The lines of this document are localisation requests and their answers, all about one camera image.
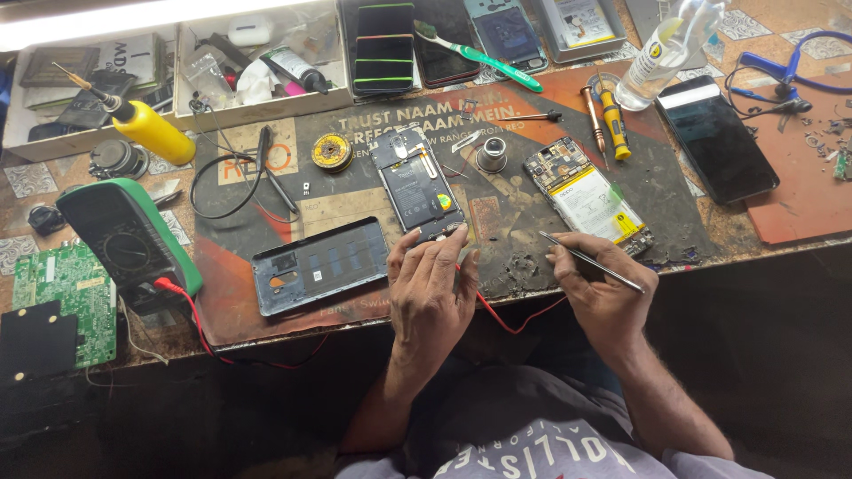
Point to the person's left hand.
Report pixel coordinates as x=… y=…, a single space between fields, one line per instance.
x=426 y=299

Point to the person's right hand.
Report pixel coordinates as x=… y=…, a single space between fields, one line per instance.
x=609 y=299

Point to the metal tweezers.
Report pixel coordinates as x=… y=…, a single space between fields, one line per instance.
x=599 y=266

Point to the phone with black battery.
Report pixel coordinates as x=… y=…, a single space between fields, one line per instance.
x=416 y=186

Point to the opened phone with white battery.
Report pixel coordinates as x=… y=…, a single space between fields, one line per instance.
x=589 y=196

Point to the printed dark work mat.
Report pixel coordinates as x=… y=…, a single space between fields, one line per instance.
x=506 y=226

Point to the dark grey phone back cover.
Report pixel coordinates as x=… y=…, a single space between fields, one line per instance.
x=319 y=266

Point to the person's grey printed shirt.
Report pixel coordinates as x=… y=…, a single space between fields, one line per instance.
x=532 y=432

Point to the metal eye loupe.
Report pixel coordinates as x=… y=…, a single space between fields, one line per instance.
x=491 y=156

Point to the yellow solder wick spool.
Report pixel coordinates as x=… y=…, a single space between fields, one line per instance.
x=331 y=151

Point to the yellow blue screwdriver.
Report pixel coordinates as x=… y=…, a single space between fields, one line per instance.
x=614 y=123

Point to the large black smartphone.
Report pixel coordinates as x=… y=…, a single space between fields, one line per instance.
x=719 y=143

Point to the metal sim tray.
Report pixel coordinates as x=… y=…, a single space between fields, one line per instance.
x=468 y=109

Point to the small black screwdriver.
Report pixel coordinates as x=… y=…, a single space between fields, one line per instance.
x=536 y=116

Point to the black neckband earphones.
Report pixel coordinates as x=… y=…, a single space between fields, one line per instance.
x=263 y=159

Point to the orange rubber mat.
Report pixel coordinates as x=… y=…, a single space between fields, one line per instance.
x=799 y=193

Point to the clear plastic bottle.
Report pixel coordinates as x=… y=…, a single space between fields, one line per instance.
x=655 y=60

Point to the green white toothbrush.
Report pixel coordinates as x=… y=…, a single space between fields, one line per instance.
x=489 y=61

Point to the black phone with red edge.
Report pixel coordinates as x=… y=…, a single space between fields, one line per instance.
x=444 y=46

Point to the stack of green-edged phones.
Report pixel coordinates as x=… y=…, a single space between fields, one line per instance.
x=384 y=46

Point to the black glue tube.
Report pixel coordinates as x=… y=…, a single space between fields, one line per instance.
x=296 y=70

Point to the grey tray with phone part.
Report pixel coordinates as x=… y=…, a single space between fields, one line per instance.
x=579 y=26

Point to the heap of screws and scraps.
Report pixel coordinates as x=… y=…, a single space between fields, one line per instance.
x=832 y=136

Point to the white box of supplies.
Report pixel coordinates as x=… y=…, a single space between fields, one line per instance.
x=219 y=110

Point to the green black multimeter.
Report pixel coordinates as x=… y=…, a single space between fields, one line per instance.
x=126 y=239

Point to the yellow soldering iron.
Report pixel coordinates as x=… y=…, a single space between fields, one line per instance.
x=153 y=132

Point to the white earbuds case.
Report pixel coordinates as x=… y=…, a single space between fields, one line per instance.
x=250 y=30

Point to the black round speaker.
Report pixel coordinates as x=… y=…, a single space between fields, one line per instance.
x=118 y=159

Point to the green circuit board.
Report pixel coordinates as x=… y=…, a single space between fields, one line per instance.
x=73 y=286

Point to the small black part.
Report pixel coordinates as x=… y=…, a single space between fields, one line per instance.
x=45 y=219

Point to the black square plate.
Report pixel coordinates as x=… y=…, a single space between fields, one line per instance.
x=36 y=342

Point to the white light tube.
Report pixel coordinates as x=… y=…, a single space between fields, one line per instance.
x=133 y=16

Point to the white box of phone parts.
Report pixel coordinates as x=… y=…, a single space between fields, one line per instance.
x=66 y=86

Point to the teal phone frame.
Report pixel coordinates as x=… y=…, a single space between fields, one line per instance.
x=506 y=33

